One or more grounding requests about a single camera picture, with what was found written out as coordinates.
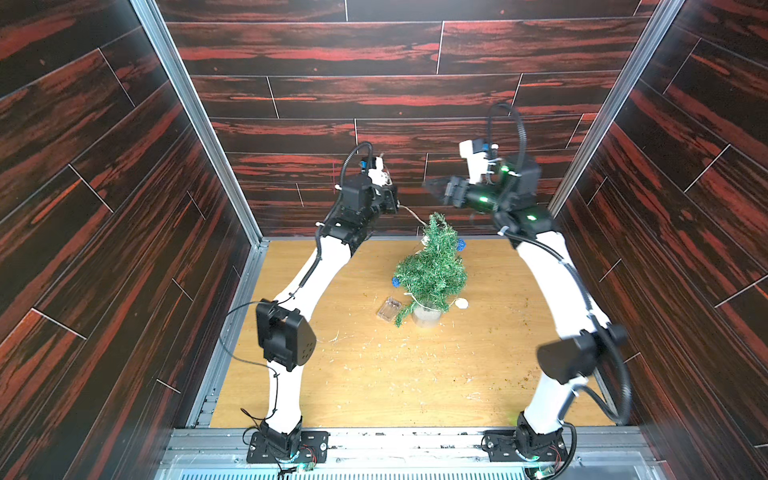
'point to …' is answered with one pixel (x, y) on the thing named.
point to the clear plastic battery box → (389, 308)
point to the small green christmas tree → (433, 278)
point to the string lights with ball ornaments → (460, 303)
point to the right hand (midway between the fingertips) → (439, 180)
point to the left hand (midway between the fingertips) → (397, 186)
